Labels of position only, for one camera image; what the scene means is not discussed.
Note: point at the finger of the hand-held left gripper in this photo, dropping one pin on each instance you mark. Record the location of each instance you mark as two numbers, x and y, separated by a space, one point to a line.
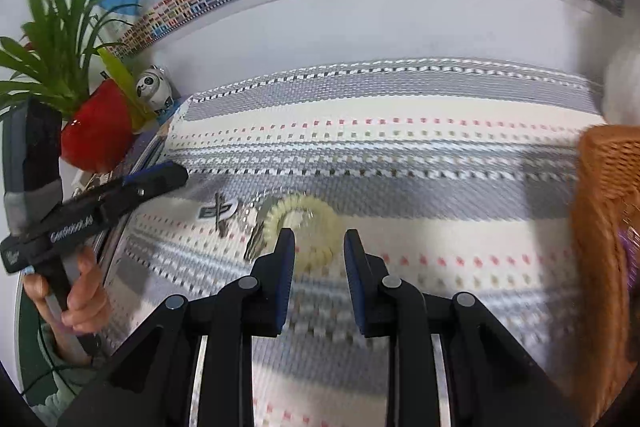
155 184

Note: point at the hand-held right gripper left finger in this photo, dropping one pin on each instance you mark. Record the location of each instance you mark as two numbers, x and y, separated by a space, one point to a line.
285 277

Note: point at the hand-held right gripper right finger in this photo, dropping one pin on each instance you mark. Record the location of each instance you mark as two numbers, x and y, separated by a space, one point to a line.
354 277

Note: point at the brown wicker basket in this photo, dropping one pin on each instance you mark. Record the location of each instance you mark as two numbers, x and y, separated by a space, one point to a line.
600 217

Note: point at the person's left forearm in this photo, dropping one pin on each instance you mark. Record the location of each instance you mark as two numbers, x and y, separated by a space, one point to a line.
70 382

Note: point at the person's left hand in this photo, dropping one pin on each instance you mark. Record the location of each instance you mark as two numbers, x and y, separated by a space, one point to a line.
90 302

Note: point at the silver metal hair clip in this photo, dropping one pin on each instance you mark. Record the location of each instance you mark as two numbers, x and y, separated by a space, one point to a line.
259 234

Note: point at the printed book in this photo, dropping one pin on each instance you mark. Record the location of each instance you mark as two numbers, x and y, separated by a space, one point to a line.
167 127

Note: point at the silver cross hair clip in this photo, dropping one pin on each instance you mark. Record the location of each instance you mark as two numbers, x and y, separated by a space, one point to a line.
220 212

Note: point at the clear bead charm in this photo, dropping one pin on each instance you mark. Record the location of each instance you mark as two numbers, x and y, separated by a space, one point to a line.
250 212

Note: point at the green plant in red pot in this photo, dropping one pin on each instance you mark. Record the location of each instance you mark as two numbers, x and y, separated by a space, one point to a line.
97 137

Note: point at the panda figurine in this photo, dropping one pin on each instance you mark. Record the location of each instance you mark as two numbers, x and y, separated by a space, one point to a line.
152 87

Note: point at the striped woven table mat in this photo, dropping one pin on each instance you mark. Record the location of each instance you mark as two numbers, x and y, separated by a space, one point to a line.
400 147

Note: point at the white ribbed vase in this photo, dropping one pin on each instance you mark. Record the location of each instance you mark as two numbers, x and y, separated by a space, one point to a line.
622 82

